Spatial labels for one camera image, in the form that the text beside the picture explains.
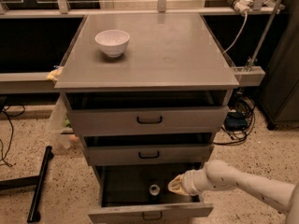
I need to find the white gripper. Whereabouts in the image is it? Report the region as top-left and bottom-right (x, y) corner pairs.
(168, 169), (209, 196)

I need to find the blue pepsi can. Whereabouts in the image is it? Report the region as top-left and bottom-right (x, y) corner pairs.
(149, 181), (161, 203)

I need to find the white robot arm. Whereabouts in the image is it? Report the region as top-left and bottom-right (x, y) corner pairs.
(168, 160), (299, 224)

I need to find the grey middle drawer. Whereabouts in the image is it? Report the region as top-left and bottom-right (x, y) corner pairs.
(83, 133), (213, 166)

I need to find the grey drawer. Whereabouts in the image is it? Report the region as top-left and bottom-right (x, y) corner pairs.
(83, 133), (213, 166)
(89, 163), (213, 224)
(65, 92), (228, 136)

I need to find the grey bottom drawer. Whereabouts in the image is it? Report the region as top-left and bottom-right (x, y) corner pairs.
(89, 163), (213, 224)

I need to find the grey top drawer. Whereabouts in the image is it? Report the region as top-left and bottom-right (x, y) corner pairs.
(65, 92), (228, 136)

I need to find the grey drawer cabinet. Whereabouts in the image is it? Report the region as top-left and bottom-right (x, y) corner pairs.
(54, 12), (240, 224)

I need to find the black power adapter box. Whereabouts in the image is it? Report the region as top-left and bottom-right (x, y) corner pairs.
(224, 112), (248, 131)

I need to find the dark grey side cabinet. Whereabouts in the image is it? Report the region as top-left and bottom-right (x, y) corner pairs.
(257, 0), (299, 130)

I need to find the black metal stand base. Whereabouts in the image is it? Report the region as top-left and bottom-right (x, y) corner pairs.
(0, 146), (54, 223)

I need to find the white ceramic bowl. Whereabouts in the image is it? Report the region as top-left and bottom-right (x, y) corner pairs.
(94, 30), (130, 58)

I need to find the white power strip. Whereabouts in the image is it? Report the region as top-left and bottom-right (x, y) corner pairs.
(226, 0), (252, 15)

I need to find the black cable bundle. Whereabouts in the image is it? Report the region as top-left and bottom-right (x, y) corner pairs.
(213, 95), (257, 147)

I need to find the white power cable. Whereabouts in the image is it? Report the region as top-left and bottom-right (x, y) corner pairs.
(221, 11), (249, 55)

